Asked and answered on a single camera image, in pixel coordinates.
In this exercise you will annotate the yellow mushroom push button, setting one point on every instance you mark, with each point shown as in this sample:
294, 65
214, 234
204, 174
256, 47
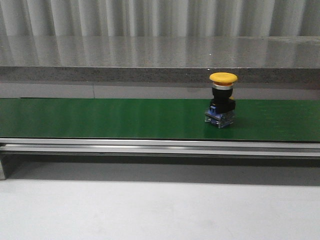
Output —
221, 111

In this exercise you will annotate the green conveyor belt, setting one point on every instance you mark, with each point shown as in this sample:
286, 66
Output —
255, 120

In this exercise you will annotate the grey granite ledge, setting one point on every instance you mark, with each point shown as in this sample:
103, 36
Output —
290, 62

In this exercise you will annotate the white pleated curtain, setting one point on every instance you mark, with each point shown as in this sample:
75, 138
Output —
160, 18

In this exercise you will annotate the aluminium conveyor frame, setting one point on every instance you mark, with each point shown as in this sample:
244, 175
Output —
156, 147

